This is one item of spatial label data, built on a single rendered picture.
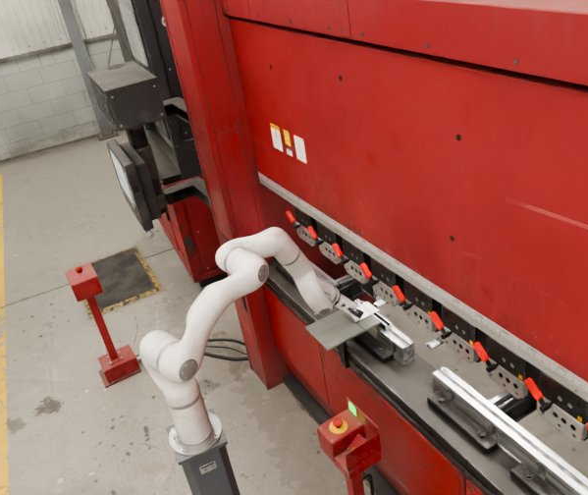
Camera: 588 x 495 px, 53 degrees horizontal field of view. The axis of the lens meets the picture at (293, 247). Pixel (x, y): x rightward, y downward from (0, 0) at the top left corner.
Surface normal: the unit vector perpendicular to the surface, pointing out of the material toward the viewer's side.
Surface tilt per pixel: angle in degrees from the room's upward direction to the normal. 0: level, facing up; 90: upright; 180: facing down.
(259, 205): 90
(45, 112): 90
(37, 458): 0
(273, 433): 0
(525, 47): 90
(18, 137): 90
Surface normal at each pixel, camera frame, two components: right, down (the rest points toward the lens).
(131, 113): 0.44, 0.41
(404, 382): -0.15, -0.84
